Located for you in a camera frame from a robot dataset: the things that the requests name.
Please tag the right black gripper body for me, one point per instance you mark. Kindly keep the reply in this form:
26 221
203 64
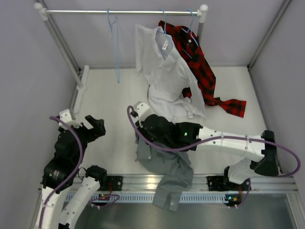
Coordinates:
149 138

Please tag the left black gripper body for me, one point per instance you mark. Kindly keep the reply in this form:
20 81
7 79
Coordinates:
87 135

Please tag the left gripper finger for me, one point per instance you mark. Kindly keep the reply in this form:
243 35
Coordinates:
99 131
95 123

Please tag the grey shirt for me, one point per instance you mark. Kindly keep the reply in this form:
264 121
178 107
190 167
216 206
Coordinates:
175 168

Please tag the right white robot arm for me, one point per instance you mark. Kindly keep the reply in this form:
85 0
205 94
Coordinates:
258 152

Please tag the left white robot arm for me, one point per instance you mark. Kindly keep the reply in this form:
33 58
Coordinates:
60 172

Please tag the white shirt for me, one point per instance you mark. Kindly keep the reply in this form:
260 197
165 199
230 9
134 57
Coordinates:
173 89

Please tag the red black plaid shirt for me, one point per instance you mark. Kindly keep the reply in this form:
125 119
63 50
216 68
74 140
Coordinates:
206 79

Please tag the empty light blue hanger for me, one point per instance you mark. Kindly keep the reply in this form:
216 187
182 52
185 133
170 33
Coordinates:
114 29

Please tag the blue hanger under plaid shirt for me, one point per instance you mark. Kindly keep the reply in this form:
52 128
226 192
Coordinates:
189 41

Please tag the blue hanger under white shirt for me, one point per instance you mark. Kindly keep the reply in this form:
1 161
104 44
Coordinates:
166 25

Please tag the white rack foot bar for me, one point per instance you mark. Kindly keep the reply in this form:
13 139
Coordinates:
81 90

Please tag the left rack upright pole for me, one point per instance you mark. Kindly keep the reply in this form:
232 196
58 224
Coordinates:
64 49

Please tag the rack upright pole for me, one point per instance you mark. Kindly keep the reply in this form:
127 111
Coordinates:
201 22
64 49

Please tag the right rack upright pole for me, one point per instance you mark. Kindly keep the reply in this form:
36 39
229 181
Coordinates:
201 22

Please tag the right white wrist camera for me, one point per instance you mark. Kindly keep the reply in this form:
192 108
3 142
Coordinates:
143 110

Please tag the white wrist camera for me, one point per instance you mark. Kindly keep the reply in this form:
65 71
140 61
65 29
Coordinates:
68 117
143 110

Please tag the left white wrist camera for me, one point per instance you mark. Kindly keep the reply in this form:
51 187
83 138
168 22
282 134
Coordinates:
68 117

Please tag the perforated cable duct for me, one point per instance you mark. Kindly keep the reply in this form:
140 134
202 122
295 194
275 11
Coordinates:
148 198

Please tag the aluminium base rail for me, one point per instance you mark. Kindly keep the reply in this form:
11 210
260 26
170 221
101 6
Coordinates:
199 184

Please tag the metal clothes rail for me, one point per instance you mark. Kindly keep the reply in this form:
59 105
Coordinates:
44 12

